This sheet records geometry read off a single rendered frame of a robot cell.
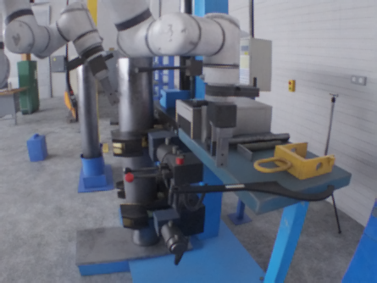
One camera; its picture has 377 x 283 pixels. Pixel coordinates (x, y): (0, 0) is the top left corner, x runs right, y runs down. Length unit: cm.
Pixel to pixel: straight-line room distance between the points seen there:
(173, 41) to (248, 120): 79
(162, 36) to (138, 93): 96
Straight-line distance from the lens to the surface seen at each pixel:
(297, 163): 80
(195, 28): 47
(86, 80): 273
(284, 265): 100
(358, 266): 133
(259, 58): 190
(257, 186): 71
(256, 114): 120
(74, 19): 80
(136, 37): 56
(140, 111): 144
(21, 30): 70
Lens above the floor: 139
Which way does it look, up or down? 18 degrees down
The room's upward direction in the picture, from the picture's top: straight up
